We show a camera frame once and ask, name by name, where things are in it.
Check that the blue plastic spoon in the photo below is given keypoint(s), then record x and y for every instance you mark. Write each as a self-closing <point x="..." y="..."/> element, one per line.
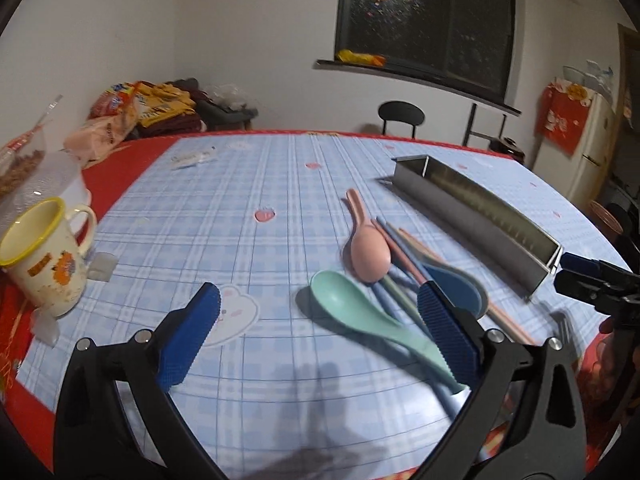
<point x="465" y="290"/>

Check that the blue plaid tablecloth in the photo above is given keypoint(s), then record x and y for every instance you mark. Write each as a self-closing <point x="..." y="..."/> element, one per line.
<point x="250" y="185"/>

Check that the crumpled clear wrapper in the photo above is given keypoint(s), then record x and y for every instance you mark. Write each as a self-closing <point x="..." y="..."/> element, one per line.
<point x="46" y="325"/>

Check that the clear plastic food container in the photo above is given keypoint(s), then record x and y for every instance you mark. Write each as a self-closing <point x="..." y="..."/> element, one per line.
<point x="20" y="160"/>

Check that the brown door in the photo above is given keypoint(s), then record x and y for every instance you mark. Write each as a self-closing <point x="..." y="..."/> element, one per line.
<point x="631" y="80"/>

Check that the cream mug with yellow rim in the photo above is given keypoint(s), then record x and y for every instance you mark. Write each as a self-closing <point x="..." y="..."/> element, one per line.
<point x="45" y="265"/>

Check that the orange snack bag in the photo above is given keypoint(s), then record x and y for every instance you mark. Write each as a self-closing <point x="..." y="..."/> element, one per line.
<point x="112" y="100"/>

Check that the pink chopstick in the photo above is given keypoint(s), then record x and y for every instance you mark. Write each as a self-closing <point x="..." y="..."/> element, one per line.
<point x="395" y="237"/>

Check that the green chopstick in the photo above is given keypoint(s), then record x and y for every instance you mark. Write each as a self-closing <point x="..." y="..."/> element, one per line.
<point x="400" y="305"/>

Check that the black round chair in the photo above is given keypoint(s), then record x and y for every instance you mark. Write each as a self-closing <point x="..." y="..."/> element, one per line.
<point x="400" y="112"/>

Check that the yellow orange packet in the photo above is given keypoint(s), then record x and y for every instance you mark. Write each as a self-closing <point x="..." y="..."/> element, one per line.
<point x="360" y="57"/>

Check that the dark rice cooker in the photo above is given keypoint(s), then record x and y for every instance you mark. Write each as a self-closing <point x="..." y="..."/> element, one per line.
<point x="507" y="149"/>

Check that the clear plastic bag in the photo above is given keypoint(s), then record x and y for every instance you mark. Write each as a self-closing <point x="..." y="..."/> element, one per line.
<point x="227" y="96"/>

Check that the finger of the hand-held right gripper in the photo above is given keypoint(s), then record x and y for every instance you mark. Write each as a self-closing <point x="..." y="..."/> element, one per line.
<point x="580" y="261"/>
<point x="585" y="287"/>

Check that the black box with plastic bag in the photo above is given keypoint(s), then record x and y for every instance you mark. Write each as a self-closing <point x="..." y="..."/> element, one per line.
<point x="227" y="117"/>

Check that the long metal utensil tray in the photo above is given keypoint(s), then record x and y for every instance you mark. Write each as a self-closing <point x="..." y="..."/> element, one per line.
<point x="475" y="200"/>

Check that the pink snack bag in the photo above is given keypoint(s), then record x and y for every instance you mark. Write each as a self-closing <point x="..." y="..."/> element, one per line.
<point x="100" y="135"/>

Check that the dark red bag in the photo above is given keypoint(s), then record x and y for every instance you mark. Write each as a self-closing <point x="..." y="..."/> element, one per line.
<point x="175" y="124"/>

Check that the pink plastic spoon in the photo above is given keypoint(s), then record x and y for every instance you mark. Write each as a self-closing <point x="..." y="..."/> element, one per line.
<point x="370" y="255"/>

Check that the black folding frame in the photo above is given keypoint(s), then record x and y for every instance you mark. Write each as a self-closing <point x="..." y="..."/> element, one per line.
<point x="472" y="125"/>

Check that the black window sill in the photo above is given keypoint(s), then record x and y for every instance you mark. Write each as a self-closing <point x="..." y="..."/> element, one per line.
<point x="420" y="80"/>

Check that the red printed cloth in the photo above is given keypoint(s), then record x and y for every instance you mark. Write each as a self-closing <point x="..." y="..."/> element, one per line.
<point x="560" y="120"/>

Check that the small clear plastic piece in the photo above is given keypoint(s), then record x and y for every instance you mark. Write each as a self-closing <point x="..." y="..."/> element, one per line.
<point x="102" y="266"/>

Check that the blue chopstick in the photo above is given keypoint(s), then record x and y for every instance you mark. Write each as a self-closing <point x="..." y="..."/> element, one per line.
<point x="447" y="402"/>

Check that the small white wrapper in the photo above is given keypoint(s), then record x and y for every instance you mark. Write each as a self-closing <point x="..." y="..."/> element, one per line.
<point x="192" y="159"/>

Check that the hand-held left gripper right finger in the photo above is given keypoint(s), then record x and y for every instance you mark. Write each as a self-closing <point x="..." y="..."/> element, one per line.
<point x="450" y="335"/>

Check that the teal plastic spoon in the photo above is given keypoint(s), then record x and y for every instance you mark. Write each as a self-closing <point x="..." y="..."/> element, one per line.
<point x="345" y="305"/>

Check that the yellow snack packets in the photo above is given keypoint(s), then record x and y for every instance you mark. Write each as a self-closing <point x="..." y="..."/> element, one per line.
<point x="162" y="102"/>

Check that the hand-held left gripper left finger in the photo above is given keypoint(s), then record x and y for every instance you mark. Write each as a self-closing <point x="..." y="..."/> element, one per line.
<point x="192" y="332"/>

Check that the dark window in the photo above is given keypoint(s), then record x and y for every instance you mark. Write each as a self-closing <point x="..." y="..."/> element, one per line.
<point x="425" y="15"/>

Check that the red basin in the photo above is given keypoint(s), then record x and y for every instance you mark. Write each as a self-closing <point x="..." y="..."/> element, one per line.
<point x="605" y="215"/>

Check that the cream refrigerator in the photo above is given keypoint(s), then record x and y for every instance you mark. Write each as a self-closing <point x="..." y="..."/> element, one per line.
<point x="595" y="150"/>

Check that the red tablecloth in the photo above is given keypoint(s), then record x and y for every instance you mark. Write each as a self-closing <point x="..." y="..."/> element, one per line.
<point x="100" y="180"/>

